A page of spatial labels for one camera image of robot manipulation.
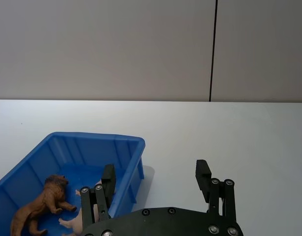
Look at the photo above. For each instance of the brown lion toy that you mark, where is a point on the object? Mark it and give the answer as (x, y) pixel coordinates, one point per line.
(46, 199)

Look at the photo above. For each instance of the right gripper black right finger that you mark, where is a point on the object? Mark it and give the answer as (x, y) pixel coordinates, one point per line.
(214, 194)

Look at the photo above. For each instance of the blue plastic bin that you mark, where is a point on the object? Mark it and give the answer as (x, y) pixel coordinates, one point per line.
(67, 147)

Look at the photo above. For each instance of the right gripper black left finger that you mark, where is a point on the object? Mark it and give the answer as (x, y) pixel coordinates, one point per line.
(109, 186)

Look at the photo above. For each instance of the pink pig toy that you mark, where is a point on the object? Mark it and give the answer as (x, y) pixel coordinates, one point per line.
(75, 218)

